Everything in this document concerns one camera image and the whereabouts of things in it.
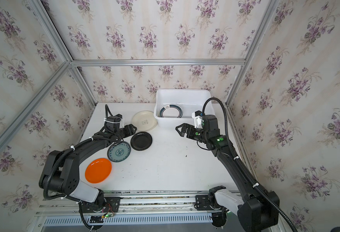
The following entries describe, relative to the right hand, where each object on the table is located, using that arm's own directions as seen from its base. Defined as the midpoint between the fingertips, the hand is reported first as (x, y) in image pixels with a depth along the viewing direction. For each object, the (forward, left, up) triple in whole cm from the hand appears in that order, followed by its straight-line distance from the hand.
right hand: (180, 130), depth 75 cm
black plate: (+7, +25, -21) cm, 34 cm away
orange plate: (-12, +49, -23) cm, 55 cm away
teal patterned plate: (+1, +40, -23) cm, 46 cm away
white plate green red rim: (+33, +4, -20) cm, 38 cm away
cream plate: (+25, +25, -22) cm, 42 cm away
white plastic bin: (+43, -12, -19) cm, 49 cm away
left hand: (+11, +30, -12) cm, 34 cm away
